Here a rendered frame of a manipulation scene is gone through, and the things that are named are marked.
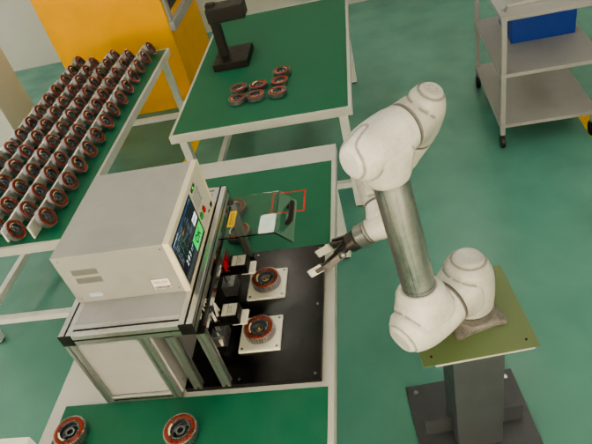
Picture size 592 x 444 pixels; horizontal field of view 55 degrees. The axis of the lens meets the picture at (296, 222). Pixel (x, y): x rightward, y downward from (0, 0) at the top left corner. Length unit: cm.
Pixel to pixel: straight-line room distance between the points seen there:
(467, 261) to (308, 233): 84
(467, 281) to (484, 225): 169
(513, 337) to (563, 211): 171
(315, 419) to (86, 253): 86
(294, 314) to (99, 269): 71
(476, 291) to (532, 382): 103
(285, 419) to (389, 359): 109
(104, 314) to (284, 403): 64
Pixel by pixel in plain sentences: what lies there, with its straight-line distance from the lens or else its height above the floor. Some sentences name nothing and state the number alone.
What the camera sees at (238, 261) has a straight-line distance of 213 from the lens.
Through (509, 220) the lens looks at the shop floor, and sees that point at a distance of 350.
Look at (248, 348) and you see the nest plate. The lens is 202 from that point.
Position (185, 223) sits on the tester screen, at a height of 126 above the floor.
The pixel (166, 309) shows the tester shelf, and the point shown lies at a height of 111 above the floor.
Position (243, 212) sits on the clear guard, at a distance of 211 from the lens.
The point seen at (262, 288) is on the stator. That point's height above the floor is 81.
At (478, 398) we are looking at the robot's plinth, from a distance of 229.
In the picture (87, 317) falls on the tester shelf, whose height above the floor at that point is 111.
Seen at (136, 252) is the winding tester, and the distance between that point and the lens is 173.
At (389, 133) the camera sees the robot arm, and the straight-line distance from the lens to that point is 141.
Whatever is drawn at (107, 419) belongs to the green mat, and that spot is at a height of 75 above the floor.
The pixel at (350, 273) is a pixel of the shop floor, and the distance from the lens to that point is 326.
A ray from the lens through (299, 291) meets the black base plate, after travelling 216.
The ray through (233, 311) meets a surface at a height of 92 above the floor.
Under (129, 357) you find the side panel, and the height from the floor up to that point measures 97.
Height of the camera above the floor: 231
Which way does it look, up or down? 39 degrees down
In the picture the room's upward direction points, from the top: 16 degrees counter-clockwise
